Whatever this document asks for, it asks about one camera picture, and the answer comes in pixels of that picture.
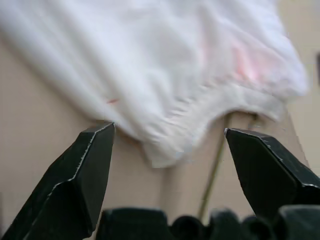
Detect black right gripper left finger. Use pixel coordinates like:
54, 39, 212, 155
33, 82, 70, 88
0, 121, 116, 240

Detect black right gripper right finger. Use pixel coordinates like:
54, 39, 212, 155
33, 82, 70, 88
224, 127, 320, 217

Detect white shorts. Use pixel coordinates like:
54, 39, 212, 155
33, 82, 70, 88
0, 0, 309, 169

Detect thin wire hanger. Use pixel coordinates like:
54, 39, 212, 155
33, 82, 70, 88
197, 112, 258, 219

